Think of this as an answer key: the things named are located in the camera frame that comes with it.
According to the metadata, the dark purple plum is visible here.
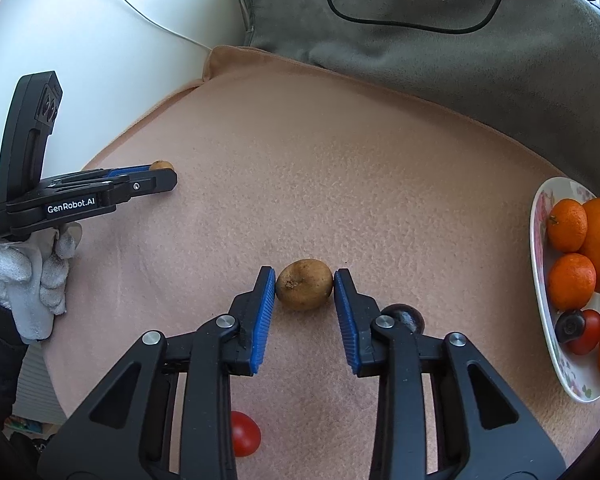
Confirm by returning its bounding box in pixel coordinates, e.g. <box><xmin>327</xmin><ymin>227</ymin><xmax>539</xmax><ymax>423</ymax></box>
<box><xmin>382</xmin><ymin>304</ymin><xmax>425</xmax><ymax>336</ymax></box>
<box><xmin>554</xmin><ymin>310</ymin><xmax>587</xmax><ymax>344</ymax></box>

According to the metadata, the white floral plate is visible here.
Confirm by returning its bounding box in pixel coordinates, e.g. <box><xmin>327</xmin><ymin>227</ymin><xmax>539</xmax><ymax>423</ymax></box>
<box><xmin>529</xmin><ymin>176</ymin><xmax>600</xmax><ymax>404</ymax></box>

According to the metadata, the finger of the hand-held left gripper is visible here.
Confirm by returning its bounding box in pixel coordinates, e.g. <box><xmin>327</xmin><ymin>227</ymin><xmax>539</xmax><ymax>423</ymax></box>
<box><xmin>111</xmin><ymin>169</ymin><xmax>178</xmax><ymax>202</ymax></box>
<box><xmin>50</xmin><ymin>164</ymin><xmax>154</xmax><ymax>187</ymax></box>

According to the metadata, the pink blanket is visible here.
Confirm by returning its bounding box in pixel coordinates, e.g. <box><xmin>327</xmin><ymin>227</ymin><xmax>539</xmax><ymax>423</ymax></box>
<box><xmin>42</xmin><ymin>45</ymin><xmax>600</xmax><ymax>480</ymax></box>

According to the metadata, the small red tomato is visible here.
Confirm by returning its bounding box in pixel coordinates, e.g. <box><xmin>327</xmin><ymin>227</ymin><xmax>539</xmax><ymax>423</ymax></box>
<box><xmin>230</xmin><ymin>410</ymin><xmax>262</xmax><ymax>458</ymax></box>

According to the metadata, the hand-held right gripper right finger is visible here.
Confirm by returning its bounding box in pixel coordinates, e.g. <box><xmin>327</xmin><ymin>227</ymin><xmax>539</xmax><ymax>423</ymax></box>
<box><xmin>333</xmin><ymin>268</ymin><xmax>567</xmax><ymax>480</ymax></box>

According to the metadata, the person's left hand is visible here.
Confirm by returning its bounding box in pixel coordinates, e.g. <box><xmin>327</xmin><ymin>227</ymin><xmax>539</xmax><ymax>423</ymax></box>
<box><xmin>0</xmin><ymin>222</ymin><xmax>83</xmax><ymax>345</ymax></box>

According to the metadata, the white ribbed radiator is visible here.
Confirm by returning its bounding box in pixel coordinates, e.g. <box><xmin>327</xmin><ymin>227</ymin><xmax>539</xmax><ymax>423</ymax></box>
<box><xmin>14</xmin><ymin>357</ymin><xmax>67</xmax><ymax>426</ymax></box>

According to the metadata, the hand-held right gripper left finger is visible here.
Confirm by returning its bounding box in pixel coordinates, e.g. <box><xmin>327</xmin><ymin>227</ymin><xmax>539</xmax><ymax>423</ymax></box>
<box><xmin>37</xmin><ymin>266</ymin><xmax>277</xmax><ymax>480</ymax></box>

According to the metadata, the large red tomato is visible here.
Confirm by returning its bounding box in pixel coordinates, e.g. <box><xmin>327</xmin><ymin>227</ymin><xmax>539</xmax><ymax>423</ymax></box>
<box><xmin>565</xmin><ymin>309</ymin><xmax>600</xmax><ymax>356</ymax></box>

